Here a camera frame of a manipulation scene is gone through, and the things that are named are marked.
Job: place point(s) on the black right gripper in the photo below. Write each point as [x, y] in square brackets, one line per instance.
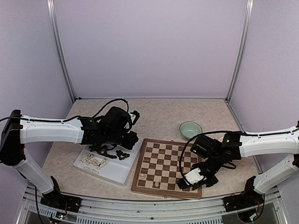
[213, 181]

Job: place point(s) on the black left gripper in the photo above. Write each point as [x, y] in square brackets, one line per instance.
[129, 144]

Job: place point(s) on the white plastic divided tray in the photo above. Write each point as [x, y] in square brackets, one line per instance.
[116, 171]

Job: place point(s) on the wooden chess board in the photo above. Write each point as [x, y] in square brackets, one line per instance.
[159, 161]

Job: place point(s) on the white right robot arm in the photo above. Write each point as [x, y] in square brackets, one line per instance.
[238, 145]

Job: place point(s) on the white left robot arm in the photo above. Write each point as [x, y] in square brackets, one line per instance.
[113, 128]

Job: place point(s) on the pile of white chess pieces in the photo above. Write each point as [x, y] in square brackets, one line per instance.
[93, 164]

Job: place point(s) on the green ceramic bowl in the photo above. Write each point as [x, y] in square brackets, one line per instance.
[189, 129]

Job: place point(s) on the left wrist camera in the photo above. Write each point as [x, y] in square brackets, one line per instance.
[135, 115]

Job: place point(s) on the front aluminium rail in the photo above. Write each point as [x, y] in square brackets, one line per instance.
[96, 210]

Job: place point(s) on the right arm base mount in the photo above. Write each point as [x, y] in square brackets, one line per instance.
[242, 201]

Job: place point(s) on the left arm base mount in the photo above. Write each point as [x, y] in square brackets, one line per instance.
[61, 201]

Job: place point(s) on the left aluminium frame post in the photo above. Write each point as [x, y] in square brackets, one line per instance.
[59, 49]

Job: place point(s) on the aluminium frame post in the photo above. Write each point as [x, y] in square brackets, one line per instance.
[241, 50]
[59, 49]

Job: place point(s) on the right aluminium frame post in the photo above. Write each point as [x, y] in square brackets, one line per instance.
[241, 50]

